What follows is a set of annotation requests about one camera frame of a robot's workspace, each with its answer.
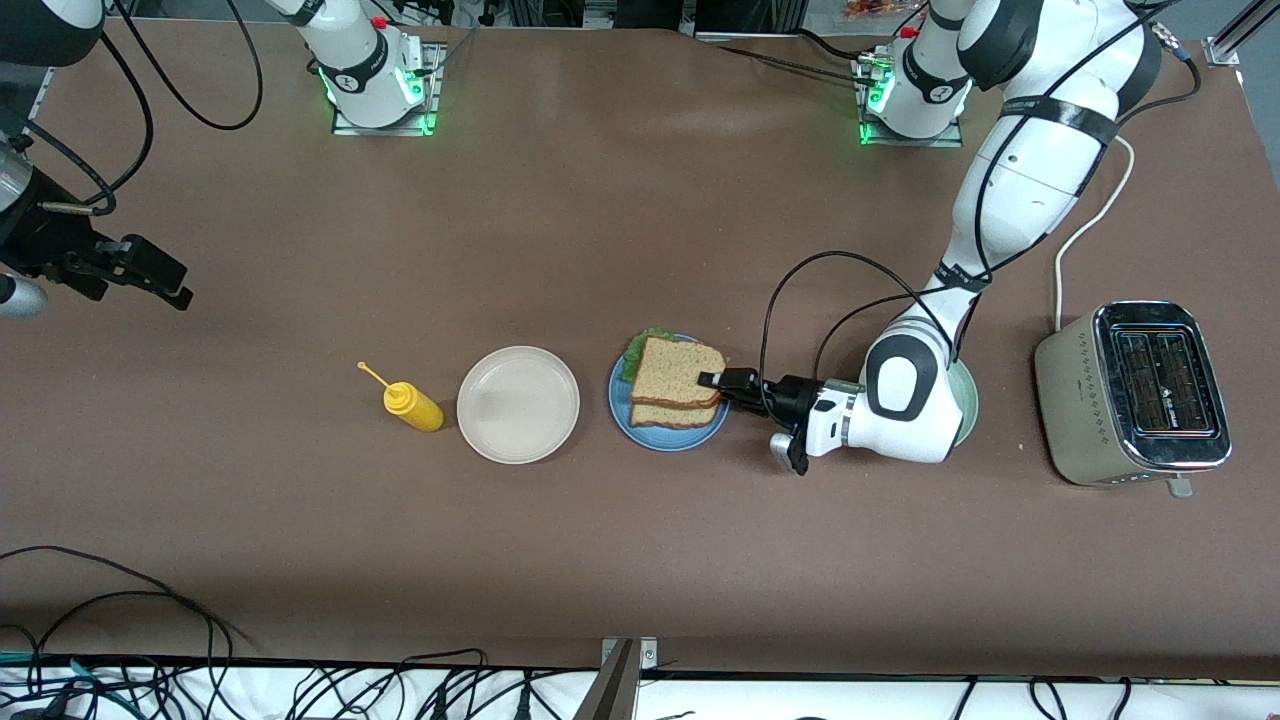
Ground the brown toast bread slice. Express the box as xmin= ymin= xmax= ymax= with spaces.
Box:
xmin=630 ymin=336 xmax=729 ymax=410
xmin=630 ymin=398 xmax=725 ymax=431

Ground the green lettuce leaf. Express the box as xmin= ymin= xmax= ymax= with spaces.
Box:
xmin=620 ymin=327 xmax=677 ymax=385

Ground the yellow mustard squeeze bottle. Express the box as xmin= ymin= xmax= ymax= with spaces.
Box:
xmin=357 ymin=361 xmax=445 ymax=434

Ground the blue plate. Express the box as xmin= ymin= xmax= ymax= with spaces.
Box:
xmin=608 ymin=335 xmax=733 ymax=452

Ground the light green plate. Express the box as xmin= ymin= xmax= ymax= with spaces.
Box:
xmin=858 ymin=358 xmax=979 ymax=449

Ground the beige plate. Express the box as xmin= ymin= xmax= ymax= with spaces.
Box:
xmin=456 ymin=346 xmax=581 ymax=465

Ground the beige and chrome toaster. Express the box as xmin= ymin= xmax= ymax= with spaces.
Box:
xmin=1034 ymin=300 xmax=1233 ymax=499

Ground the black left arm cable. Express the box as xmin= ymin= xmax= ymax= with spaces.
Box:
xmin=758 ymin=0 xmax=1203 ymax=413

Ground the grey aluminium table side rail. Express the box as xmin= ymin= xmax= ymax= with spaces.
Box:
xmin=15 ymin=68 xmax=53 ymax=141

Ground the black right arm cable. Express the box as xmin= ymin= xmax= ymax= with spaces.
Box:
xmin=0 ymin=0 xmax=265 ymax=217

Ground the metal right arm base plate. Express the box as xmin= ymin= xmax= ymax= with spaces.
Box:
xmin=332 ymin=42 xmax=441 ymax=137

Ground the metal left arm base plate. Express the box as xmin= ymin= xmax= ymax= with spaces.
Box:
xmin=858 ymin=55 xmax=963 ymax=149

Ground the black looping floor cable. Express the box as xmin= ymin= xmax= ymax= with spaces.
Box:
xmin=20 ymin=588 xmax=236 ymax=691
xmin=0 ymin=545 xmax=251 ymax=651

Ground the black arm base cable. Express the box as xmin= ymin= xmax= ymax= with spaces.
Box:
xmin=712 ymin=42 xmax=881 ymax=89
xmin=790 ymin=28 xmax=886 ymax=63
xmin=405 ymin=25 xmax=476 ymax=81

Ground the grey aluminium profile post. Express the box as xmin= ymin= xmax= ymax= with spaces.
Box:
xmin=572 ymin=640 xmax=641 ymax=720

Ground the white toaster power cable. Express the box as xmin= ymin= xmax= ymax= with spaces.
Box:
xmin=1055 ymin=132 xmax=1136 ymax=333

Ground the teal floor cable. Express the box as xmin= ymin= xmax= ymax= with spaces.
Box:
xmin=0 ymin=652 xmax=131 ymax=713

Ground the aluminium frame profile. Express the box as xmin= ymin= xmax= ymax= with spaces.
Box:
xmin=1205 ymin=0 xmax=1280 ymax=67

